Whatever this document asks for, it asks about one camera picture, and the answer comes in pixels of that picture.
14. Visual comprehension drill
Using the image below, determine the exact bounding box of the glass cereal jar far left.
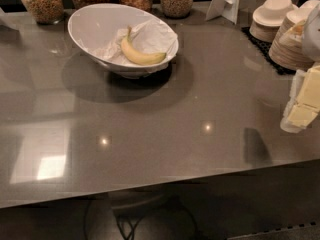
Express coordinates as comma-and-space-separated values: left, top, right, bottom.
21, 0, 64, 24

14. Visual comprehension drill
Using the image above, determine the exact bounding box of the white paper napkin liner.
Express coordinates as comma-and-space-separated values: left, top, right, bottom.
92, 19, 178, 78

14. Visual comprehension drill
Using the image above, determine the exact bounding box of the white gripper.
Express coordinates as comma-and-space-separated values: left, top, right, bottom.
280, 66, 320, 133

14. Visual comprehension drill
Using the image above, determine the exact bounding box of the black rubber mat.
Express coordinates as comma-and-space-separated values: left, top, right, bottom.
241, 27, 295, 75

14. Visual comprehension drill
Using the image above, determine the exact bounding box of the large white bowl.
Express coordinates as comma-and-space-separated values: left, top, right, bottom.
68, 3, 165, 72

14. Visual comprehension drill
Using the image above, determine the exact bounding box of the stack of paper bowls rear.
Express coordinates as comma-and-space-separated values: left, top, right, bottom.
249, 0, 297, 43

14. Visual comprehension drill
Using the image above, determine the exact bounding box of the stool under table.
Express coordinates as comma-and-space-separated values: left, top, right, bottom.
83, 187, 199, 240

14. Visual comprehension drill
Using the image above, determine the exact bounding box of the white folded sign card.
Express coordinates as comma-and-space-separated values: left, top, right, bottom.
205, 0, 241, 24

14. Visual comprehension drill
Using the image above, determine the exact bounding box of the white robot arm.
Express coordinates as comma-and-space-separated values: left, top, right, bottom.
280, 4, 320, 133

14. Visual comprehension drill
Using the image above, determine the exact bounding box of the yellow banana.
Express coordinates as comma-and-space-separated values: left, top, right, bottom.
120, 27, 166, 66

